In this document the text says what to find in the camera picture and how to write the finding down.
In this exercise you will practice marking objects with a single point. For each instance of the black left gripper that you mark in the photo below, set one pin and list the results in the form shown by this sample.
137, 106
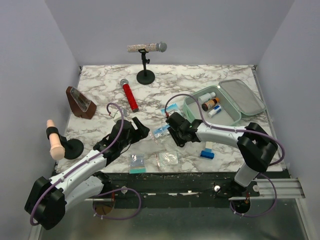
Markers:
141, 132

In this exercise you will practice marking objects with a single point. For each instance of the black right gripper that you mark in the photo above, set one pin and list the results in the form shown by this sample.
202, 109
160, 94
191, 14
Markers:
177, 140

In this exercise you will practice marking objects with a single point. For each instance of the alcohol wipes bag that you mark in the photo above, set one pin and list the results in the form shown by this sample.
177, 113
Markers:
160, 134

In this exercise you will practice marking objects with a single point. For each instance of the brown medicine bottle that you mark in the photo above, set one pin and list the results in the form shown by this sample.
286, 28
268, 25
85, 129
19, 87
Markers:
210, 104

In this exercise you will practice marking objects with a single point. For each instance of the white plastic bottle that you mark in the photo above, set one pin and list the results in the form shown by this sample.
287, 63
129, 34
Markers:
206, 97

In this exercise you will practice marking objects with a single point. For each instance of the blue white bandage roll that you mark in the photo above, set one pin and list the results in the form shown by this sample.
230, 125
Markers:
217, 109

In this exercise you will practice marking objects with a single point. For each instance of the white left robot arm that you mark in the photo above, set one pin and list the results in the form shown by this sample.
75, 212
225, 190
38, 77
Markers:
49, 199

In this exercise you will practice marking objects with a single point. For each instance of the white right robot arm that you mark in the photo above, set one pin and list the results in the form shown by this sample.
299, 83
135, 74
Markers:
255, 145

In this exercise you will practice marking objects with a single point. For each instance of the green medicine kit case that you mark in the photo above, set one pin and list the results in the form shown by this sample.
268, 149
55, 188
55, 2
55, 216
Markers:
236, 99

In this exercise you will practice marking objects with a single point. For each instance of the cotton swab packet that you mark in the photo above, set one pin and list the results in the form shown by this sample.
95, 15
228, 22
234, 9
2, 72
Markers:
170, 109

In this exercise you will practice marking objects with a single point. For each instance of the small teal zip bag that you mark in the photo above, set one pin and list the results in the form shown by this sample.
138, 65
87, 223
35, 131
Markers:
137, 164

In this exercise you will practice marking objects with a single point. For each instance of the blue white toy brick stack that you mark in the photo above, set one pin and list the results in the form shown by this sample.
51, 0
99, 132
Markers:
207, 153

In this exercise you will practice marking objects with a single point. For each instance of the clear bag of masks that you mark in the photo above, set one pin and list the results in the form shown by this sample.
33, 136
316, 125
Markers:
166, 160

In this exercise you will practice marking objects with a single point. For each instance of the red microphone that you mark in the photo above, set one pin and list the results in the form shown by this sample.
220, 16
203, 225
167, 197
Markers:
129, 95

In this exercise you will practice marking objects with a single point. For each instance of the black microphone stand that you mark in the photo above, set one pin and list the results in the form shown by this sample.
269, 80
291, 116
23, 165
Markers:
145, 76

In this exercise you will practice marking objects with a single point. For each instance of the brown metronome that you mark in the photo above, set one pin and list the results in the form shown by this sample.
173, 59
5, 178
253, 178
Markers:
80, 106

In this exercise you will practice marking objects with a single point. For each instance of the black round stand base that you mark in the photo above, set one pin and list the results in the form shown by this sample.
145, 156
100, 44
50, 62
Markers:
73, 149

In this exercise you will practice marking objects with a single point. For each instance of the glitter microphone on stand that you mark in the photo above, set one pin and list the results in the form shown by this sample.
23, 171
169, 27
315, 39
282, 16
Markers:
148, 47

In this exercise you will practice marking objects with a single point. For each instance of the beige microphone on stand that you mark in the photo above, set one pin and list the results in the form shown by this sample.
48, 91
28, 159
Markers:
57, 151

